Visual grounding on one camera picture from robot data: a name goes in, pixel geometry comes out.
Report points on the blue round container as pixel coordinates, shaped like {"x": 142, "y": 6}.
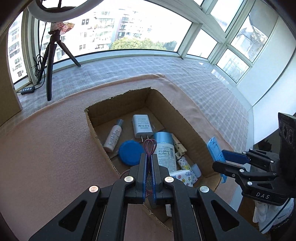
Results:
{"x": 130, "y": 152}

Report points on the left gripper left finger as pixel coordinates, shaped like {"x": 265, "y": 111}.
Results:
{"x": 98, "y": 213}

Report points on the small pink travel bottle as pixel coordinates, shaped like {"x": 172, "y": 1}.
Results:
{"x": 113, "y": 136}

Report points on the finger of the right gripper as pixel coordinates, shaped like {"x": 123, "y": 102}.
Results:
{"x": 235, "y": 156}
{"x": 240, "y": 173}

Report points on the blue phone stand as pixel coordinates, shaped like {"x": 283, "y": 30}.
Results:
{"x": 215, "y": 151}

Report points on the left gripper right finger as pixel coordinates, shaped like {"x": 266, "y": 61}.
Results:
{"x": 198, "y": 213}

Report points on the ring light inline remote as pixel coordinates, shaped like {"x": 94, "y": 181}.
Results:
{"x": 28, "y": 90}

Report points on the wooden clothespin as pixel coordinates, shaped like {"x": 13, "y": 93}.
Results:
{"x": 178, "y": 146}

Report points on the patterned lighter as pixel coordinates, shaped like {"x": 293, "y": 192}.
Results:
{"x": 183, "y": 163}

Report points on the large oak wood board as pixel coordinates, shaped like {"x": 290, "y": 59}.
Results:
{"x": 9, "y": 102}

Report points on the white usb wall charger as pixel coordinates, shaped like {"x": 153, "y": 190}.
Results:
{"x": 142, "y": 127}

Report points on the cardboard box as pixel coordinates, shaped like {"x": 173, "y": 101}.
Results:
{"x": 163, "y": 116}

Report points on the white ring light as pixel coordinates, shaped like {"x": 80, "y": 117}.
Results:
{"x": 59, "y": 14}

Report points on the star pattern tissue pack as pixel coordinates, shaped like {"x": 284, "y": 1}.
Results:
{"x": 186, "y": 176}

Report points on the black tripod stand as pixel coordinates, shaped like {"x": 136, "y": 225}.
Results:
{"x": 47, "y": 62}

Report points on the white lotion bottle blue cap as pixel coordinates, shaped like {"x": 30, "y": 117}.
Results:
{"x": 165, "y": 151}

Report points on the small translucent cap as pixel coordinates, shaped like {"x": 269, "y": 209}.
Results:
{"x": 196, "y": 170}

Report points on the white gloved right hand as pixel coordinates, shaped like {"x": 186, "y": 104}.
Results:
{"x": 267, "y": 215}

